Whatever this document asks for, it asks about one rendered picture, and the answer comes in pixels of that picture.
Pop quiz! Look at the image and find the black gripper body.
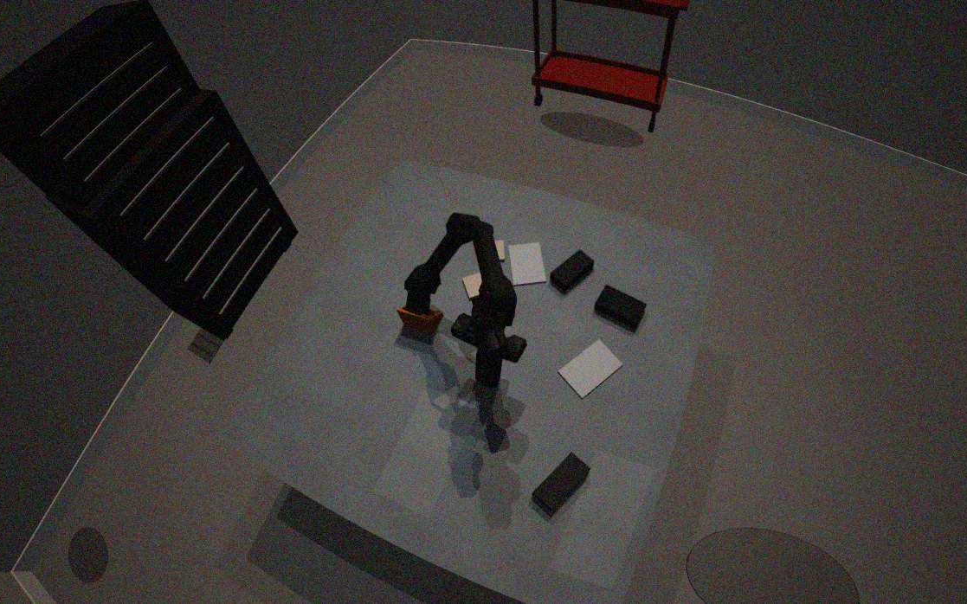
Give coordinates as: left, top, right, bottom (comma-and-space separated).
451, 313, 527, 363

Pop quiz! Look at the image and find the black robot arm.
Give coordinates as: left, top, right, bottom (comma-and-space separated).
402, 213, 517, 361

